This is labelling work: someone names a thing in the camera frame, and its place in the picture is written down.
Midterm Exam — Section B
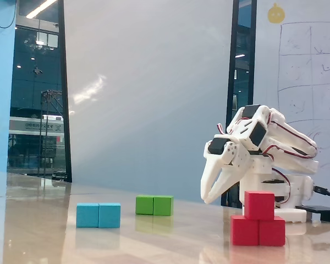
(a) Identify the white moving gripper finger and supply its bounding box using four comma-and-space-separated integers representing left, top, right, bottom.
203, 141, 240, 205

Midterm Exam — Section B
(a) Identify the small red cube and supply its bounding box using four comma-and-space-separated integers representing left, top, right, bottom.
244, 190, 276, 221

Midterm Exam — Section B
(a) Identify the white fixed gripper finger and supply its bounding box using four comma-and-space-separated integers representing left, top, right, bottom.
200, 157, 225, 200

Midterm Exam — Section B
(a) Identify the long green block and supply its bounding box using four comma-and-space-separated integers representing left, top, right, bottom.
135, 195, 174, 217

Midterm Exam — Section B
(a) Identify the thin black hanging cable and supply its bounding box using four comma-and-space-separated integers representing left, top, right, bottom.
0, 0, 18, 29

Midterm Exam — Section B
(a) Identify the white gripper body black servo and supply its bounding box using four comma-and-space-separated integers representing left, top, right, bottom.
203, 134, 251, 177

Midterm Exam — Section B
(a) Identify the long red block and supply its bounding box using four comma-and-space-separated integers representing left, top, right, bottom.
230, 214, 286, 247

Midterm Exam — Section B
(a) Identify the whiteboard with pen drawings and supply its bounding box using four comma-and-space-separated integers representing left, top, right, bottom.
253, 0, 330, 210

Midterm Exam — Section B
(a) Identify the round yellow sticker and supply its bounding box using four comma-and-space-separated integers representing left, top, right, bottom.
267, 2, 286, 24

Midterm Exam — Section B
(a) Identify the long blue block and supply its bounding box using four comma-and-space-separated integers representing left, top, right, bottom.
76, 202, 122, 229

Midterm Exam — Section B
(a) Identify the black window frame post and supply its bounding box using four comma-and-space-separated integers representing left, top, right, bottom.
221, 0, 258, 207
57, 0, 73, 183

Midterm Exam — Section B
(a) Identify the black plug cable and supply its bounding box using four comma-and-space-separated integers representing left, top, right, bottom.
312, 185, 330, 210

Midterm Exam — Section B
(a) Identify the flat black power box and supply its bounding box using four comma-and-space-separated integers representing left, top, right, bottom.
295, 205, 330, 223

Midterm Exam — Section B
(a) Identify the black metal scaffold tower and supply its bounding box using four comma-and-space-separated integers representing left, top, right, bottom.
37, 89, 64, 177

